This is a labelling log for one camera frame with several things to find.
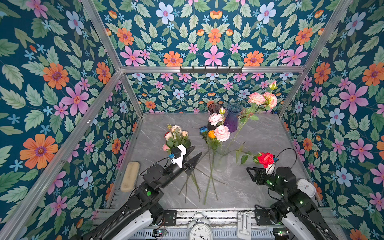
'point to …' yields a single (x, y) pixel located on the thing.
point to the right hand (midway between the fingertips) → (249, 168)
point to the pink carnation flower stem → (221, 132)
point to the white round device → (304, 186)
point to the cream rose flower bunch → (175, 136)
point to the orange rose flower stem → (212, 143)
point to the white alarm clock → (199, 228)
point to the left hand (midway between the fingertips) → (199, 148)
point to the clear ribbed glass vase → (220, 160)
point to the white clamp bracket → (244, 226)
